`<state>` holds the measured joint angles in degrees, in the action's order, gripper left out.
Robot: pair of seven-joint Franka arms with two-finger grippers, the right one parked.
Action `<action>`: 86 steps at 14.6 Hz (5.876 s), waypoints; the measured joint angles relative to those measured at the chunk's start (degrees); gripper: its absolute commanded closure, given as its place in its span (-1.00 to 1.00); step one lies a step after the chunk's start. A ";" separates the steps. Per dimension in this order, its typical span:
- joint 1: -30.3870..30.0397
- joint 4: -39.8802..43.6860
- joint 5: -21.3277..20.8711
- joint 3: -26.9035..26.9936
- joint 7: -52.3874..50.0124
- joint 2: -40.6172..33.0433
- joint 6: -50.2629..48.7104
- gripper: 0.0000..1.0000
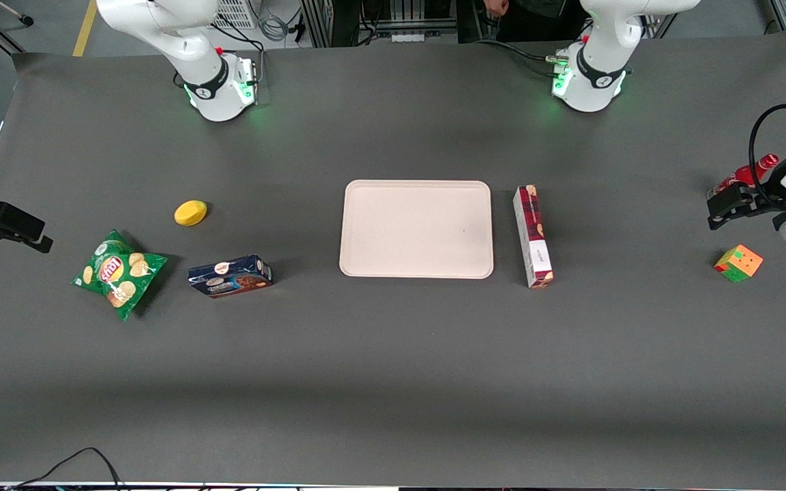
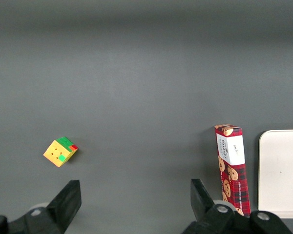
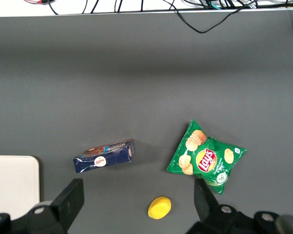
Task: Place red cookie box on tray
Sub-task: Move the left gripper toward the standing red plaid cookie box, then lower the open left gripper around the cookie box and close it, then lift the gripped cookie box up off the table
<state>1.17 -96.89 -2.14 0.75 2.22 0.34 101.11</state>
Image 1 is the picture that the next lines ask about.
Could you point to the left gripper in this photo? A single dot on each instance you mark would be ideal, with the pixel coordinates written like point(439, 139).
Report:
point(766, 197)

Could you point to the green potato chips bag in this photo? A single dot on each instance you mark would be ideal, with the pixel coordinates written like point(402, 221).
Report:
point(120, 273)

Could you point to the red cola bottle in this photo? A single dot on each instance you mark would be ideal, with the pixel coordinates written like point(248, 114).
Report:
point(746, 174)

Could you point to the aluminium frame rack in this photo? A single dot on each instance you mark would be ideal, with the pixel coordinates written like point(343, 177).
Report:
point(338, 20)

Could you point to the white power strip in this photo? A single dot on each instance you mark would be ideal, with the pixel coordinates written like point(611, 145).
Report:
point(408, 37)

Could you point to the beige rectangular tray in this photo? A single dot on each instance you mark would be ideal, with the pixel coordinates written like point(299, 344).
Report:
point(417, 228)

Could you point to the orange green puzzle cube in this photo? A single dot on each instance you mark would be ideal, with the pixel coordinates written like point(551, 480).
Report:
point(738, 263)

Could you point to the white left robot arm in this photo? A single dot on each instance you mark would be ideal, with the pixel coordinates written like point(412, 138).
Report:
point(598, 61)

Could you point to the yellow lemon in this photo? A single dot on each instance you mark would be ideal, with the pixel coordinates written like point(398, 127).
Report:
point(190, 213)

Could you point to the white perforated box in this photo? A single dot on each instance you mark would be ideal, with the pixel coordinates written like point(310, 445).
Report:
point(235, 12)

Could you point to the dark grey table mat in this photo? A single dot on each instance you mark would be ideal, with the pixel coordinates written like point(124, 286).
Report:
point(393, 382)

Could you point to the red tartan cookie box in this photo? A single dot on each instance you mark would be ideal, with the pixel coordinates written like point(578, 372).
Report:
point(533, 239)

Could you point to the dark blue cookie box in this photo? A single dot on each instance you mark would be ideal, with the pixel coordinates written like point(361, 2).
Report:
point(229, 276)

